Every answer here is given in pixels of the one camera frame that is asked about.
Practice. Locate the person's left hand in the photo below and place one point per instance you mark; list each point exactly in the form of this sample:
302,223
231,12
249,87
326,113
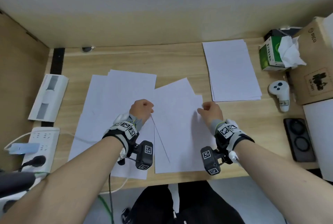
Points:
139,110

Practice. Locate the person's right hand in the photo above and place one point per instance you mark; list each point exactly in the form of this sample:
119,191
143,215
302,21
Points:
213,113

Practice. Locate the person's right fingers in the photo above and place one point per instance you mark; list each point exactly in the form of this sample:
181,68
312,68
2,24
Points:
202,112

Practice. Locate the person's left fingers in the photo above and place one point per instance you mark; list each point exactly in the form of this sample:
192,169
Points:
150,107

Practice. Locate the white paper sheet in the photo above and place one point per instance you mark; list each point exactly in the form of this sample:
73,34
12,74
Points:
174,88
104,117
135,83
182,132

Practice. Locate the person's right forearm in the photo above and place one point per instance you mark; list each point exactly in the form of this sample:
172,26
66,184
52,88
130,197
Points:
273,179

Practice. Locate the person's left forearm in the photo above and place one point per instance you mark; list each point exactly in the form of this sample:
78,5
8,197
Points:
65,179

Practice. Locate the stack of white paper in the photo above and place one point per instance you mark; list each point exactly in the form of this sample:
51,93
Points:
231,70

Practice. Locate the white handheld controller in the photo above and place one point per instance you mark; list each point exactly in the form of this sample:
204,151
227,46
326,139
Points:
279,91

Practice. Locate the green tissue box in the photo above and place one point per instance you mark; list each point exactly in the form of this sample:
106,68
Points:
269,55

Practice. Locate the person's black trousers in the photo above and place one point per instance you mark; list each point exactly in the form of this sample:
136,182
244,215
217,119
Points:
197,205

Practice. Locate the black case with round wells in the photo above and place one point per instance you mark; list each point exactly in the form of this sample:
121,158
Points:
299,139

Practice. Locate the white windowed packaging box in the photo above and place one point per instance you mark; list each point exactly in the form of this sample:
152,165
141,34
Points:
48,97

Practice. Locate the white tissue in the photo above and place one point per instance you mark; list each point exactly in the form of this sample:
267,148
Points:
290,49

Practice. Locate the white power strip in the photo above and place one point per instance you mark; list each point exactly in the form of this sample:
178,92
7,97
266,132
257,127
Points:
43,140

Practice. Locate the white flat box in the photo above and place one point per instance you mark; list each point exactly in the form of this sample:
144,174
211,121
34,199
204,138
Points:
321,138

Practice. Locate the brown cardboard box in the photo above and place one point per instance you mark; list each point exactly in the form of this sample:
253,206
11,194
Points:
314,57

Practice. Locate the black power plug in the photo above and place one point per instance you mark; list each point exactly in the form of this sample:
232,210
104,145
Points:
35,161

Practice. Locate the blue and white adapter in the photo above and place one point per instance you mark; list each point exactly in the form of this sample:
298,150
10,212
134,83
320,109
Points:
23,148

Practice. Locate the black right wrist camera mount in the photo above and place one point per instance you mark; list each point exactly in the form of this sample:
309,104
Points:
226,132

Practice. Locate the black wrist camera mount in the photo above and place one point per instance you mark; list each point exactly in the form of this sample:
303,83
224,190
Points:
226,132
127,130

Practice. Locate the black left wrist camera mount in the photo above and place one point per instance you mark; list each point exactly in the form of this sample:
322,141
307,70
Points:
127,130

